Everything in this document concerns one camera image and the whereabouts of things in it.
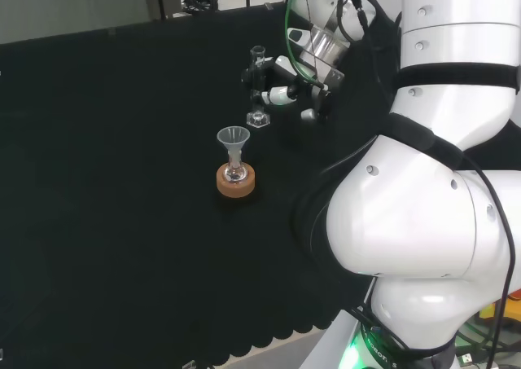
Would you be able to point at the black cloth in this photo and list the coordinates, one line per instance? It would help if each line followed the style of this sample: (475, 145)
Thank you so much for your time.
(122, 181)

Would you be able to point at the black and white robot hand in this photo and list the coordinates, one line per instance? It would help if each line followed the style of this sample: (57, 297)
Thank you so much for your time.
(281, 95)

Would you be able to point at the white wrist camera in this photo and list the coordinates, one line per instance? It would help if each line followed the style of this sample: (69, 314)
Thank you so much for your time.
(298, 36)

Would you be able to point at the clear graduated cylinder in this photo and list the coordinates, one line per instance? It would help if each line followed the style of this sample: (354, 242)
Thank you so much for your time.
(257, 118)

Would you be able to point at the round-bottom glass flask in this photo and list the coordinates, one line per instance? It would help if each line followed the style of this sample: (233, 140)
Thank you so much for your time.
(235, 173)

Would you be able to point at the clear plastic funnel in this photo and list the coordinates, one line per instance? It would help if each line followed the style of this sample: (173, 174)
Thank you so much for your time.
(233, 136)

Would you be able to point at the pale board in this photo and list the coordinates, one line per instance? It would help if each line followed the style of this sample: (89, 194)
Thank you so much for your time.
(73, 6)

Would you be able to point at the yellow stop button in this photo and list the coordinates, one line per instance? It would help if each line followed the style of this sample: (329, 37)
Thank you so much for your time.
(488, 313)

